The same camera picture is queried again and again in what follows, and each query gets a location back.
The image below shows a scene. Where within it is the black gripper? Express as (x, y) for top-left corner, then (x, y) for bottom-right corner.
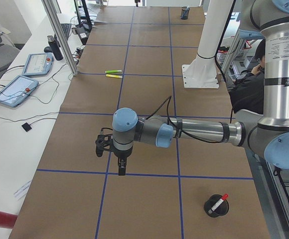
(114, 147), (133, 176)

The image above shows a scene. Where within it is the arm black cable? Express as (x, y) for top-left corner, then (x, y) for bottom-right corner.
(144, 96), (235, 143)

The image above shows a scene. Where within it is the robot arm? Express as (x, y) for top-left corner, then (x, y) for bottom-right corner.
(110, 0), (289, 175)

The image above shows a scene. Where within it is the teach pendant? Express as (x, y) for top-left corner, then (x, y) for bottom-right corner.
(22, 53), (54, 77)
(0, 75), (39, 108)

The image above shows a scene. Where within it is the aluminium frame post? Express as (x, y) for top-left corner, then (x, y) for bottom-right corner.
(42, 0), (78, 76)

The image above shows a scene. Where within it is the black mesh cup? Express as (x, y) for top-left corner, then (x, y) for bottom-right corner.
(180, 6), (190, 20)

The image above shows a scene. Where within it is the blue marker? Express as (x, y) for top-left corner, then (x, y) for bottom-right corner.
(181, 5), (191, 19)

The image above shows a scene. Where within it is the near teach pendant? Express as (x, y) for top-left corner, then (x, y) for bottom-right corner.
(0, 75), (39, 108)

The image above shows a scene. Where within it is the green highlighter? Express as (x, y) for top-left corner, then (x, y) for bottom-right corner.
(105, 70), (122, 74)

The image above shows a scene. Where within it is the black keyboard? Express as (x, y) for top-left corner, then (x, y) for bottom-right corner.
(60, 23), (72, 39)

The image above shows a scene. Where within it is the black solid cup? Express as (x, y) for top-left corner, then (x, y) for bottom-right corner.
(203, 194), (230, 218)

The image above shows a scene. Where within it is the person in black hoodie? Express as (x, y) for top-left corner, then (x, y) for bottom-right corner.
(229, 39), (266, 115)

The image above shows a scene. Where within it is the far teach pendant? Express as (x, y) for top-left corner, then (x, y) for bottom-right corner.
(22, 53), (54, 77)

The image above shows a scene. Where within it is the small black sensor box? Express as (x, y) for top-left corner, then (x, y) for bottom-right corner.
(21, 122), (32, 132)

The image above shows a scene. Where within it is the yellow highlighter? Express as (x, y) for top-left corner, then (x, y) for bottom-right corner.
(106, 74), (123, 79)

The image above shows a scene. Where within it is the white pedestal column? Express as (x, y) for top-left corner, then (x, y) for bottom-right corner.
(182, 0), (235, 89)

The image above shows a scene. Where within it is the white paper label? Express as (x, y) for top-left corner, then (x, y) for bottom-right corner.
(13, 180), (32, 200)

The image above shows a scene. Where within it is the red white marker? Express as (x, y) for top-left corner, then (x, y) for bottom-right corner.
(208, 193), (229, 214)

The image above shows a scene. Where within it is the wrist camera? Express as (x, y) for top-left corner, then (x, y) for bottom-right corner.
(95, 127), (114, 157)

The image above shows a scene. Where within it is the black water bottle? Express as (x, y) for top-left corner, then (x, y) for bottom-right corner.
(47, 35), (63, 61)

